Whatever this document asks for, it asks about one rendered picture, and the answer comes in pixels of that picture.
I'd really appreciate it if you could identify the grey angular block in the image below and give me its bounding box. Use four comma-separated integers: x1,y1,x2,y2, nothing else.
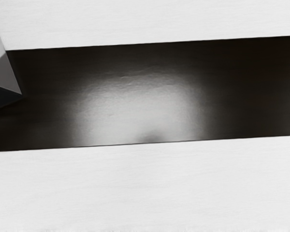
0,11,23,112

